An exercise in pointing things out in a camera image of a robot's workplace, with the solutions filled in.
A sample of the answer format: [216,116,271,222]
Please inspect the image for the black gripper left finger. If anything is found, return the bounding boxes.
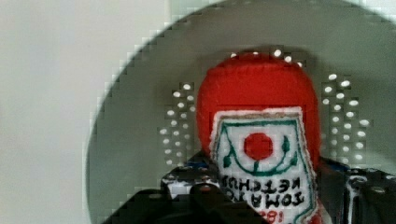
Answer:
[103,152,268,224]

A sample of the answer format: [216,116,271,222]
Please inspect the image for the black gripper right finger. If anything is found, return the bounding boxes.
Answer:
[318,158,396,224]

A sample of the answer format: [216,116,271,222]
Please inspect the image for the red plush ketchup bottle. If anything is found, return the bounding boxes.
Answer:
[196,53,323,224]

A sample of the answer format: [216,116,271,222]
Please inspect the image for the green oval strainer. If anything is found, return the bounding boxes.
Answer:
[86,0,395,224]

